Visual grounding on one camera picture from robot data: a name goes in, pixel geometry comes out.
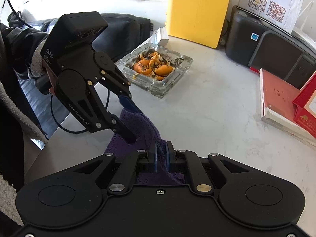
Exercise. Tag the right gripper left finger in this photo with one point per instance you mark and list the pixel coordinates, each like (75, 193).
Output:
(140, 161)

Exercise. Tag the yellow board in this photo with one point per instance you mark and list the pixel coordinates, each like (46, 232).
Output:
(199, 21)

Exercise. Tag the red desk calendar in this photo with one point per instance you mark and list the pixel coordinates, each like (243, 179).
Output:
(305, 106)

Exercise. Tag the operator left hand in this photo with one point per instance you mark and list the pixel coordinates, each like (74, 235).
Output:
(51, 76)

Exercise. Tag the red cover book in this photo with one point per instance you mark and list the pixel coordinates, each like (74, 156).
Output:
(277, 108)

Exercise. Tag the black cabinet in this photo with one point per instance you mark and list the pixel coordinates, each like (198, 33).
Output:
(253, 42)

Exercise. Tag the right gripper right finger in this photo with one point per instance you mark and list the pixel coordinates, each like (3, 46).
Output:
(189, 165)

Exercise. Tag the small white box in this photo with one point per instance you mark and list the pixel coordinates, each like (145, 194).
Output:
(160, 37)

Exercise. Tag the purple microfiber towel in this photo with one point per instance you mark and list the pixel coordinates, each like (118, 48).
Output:
(146, 133)

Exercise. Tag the operator left forearm sleeve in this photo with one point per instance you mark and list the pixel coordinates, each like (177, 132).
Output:
(20, 50)

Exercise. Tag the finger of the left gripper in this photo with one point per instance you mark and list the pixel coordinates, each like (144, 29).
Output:
(118, 127)
(128, 104)

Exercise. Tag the glass ashtray with peels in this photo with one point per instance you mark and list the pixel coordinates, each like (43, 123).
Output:
(154, 68)

